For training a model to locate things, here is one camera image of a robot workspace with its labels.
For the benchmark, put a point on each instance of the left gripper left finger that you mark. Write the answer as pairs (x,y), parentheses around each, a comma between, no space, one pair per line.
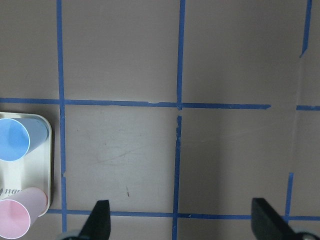
(96,227)

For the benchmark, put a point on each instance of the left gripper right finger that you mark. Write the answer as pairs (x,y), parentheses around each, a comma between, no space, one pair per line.
(267,224)

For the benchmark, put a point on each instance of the pink plastic cup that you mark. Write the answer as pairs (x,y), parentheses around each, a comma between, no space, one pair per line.
(18,212)

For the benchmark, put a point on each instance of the blue plastic cup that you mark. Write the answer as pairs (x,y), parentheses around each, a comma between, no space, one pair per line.
(20,136)

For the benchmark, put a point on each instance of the cream plastic tray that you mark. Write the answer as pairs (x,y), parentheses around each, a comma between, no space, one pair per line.
(32,170)

